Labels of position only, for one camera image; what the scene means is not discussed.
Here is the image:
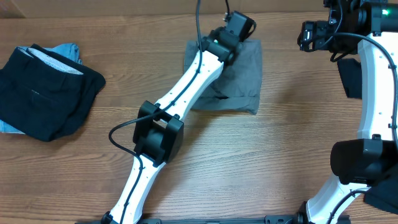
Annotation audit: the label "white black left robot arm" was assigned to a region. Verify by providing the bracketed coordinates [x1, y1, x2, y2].
[101, 11, 256, 224]

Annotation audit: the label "light blue jeans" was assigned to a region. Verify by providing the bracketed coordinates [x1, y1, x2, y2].
[1, 43, 83, 134]

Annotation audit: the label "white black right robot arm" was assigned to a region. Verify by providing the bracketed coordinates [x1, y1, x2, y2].
[290, 1, 397, 223]

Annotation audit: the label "dark teal t-shirt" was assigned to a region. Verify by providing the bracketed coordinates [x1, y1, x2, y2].
[337, 58, 397, 214]

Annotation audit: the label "grey shorts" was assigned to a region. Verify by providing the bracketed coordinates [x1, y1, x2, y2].
[192, 39, 262, 115]

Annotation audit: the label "folded black shorts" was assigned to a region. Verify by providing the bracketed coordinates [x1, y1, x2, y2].
[1, 44, 106, 142]

